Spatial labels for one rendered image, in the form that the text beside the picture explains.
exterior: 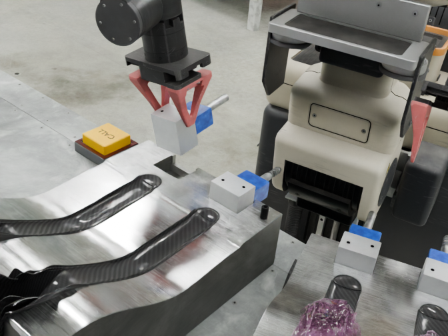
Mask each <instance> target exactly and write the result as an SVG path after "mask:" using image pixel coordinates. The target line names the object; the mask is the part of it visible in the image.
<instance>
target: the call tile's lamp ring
mask: <svg viewBox="0 0 448 336"><path fill-rule="evenodd" d="M82 140H83V138H81V139H78V140H76V141H75V142H76V143H78V144H80V145H81V146H83V147H84V148H86V149H88V150H90V151H91V152H93V153H94V154H96V155H98V156H100V157H101V158H102V159H106V158H108V157H110V156H112V155H115V154H117V153H119V152H121V151H123V150H126V149H128V148H130V147H132V146H134V145H136V144H138V142H136V141H134V140H132V139H131V142H132V143H131V144H129V145H127V146H125V147H122V148H120V149H118V150H116V151H114V152H112V153H110V154H108V155H105V156H104V155H102V154H100V153H99V152H98V151H96V150H94V149H92V148H91V147H89V146H88V145H86V144H84V143H82V142H81V141H82Z"/></svg>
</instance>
